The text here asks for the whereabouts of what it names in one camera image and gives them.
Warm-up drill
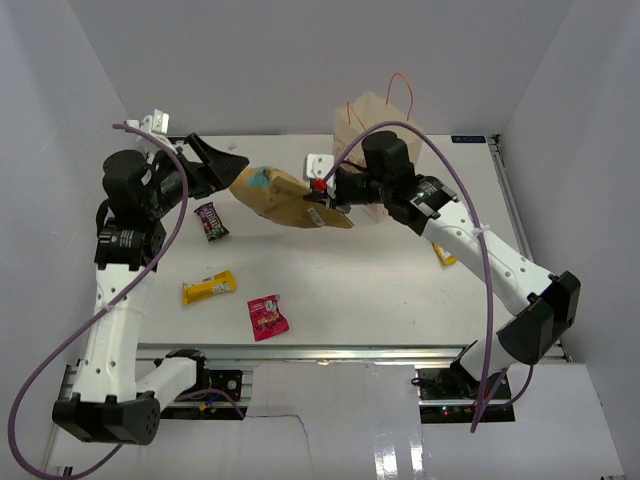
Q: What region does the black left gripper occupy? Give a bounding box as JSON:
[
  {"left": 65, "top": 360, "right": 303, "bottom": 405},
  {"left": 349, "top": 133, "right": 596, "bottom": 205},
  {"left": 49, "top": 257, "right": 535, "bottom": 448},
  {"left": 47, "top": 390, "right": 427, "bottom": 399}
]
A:
[{"left": 144, "top": 133, "right": 249, "bottom": 218}]

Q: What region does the brown potato chips bag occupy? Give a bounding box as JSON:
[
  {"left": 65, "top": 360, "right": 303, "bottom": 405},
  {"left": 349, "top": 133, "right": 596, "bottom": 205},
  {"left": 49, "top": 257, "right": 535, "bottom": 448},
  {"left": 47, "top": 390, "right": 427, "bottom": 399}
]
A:
[{"left": 228, "top": 166, "right": 354, "bottom": 229}]

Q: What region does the cream paper gift bag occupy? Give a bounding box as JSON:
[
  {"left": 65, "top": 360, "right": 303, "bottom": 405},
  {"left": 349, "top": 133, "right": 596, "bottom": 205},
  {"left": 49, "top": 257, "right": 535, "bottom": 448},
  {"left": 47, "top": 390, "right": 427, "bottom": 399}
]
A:
[{"left": 332, "top": 72, "right": 422, "bottom": 223}]

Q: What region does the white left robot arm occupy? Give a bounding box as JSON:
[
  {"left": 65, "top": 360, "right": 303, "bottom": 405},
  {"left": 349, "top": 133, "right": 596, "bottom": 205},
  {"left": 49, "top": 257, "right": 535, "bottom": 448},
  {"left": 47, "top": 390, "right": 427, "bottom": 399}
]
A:
[{"left": 52, "top": 134, "right": 249, "bottom": 445}]

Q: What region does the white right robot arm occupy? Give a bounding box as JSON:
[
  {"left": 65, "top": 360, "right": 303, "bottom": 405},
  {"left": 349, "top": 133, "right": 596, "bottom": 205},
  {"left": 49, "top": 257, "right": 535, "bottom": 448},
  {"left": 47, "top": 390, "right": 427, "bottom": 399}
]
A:
[{"left": 330, "top": 130, "right": 581, "bottom": 399}]

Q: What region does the brown m&m's candy pack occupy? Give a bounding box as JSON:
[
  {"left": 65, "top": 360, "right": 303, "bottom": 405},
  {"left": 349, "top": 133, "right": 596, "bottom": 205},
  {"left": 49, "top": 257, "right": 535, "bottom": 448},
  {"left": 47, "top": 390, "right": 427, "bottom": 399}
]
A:
[{"left": 194, "top": 202, "right": 229, "bottom": 242}]

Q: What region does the yellow snack bar left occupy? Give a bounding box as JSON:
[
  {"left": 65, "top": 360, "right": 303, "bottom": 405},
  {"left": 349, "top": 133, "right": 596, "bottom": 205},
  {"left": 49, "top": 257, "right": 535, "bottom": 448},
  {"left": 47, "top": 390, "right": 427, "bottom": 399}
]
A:
[{"left": 182, "top": 270, "right": 237, "bottom": 306}]

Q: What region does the yellow snack bar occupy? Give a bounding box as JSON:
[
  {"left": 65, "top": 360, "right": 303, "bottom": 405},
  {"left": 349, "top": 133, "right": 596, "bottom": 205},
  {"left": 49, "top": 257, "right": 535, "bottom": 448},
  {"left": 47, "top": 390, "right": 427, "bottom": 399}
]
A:
[
  {"left": 433, "top": 243, "right": 457, "bottom": 266},
  {"left": 182, "top": 270, "right": 237, "bottom": 306}
]

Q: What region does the yellow snack bar right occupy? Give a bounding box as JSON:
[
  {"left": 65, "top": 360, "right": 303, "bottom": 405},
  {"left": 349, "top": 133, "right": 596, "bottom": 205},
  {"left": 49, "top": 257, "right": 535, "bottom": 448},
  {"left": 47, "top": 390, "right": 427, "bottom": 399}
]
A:
[{"left": 433, "top": 243, "right": 457, "bottom": 266}]

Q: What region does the red candy pouch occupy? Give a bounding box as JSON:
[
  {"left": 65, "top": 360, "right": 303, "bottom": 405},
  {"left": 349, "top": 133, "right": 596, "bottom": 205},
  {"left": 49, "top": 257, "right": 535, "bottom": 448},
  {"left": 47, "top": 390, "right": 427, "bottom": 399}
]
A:
[{"left": 247, "top": 295, "right": 289, "bottom": 342}]

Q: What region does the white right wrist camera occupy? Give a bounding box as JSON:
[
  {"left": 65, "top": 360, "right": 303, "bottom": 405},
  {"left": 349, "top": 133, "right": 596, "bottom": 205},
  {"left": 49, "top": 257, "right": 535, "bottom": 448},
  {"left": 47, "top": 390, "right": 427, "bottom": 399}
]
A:
[{"left": 303, "top": 154, "right": 335, "bottom": 192}]

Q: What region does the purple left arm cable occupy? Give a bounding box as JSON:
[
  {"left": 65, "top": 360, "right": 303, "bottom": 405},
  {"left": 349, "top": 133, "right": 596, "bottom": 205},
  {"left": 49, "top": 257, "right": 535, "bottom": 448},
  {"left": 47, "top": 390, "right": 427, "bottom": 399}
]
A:
[{"left": 8, "top": 122, "right": 247, "bottom": 476}]

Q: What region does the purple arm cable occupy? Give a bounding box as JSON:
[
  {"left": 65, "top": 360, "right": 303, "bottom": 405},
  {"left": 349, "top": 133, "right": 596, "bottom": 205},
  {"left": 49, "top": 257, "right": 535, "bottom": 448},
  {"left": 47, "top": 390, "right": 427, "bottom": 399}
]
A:
[
  {"left": 319, "top": 121, "right": 535, "bottom": 434},
  {"left": 8, "top": 122, "right": 247, "bottom": 476}
]

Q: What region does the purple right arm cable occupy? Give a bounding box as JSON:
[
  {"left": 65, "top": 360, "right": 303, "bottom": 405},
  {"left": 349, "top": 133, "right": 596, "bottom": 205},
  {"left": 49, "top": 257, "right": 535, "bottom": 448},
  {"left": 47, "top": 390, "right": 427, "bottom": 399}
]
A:
[{"left": 319, "top": 121, "right": 535, "bottom": 434}]

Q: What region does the aluminium front rail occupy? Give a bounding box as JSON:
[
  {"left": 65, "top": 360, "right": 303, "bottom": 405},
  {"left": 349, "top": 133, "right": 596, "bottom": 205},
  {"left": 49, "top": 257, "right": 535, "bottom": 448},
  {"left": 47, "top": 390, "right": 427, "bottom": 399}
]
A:
[{"left": 134, "top": 343, "right": 476, "bottom": 362}]

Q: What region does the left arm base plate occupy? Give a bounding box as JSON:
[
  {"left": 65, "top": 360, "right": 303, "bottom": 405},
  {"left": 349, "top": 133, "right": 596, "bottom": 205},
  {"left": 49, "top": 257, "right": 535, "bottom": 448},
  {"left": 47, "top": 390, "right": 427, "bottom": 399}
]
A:
[{"left": 154, "top": 348, "right": 244, "bottom": 404}]

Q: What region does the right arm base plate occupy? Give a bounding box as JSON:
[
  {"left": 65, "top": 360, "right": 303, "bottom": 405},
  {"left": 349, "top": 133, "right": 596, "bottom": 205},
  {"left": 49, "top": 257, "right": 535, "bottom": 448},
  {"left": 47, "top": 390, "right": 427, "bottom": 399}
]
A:
[{"left": 411, "top": 363, "right": 516, "bottom": 426}]

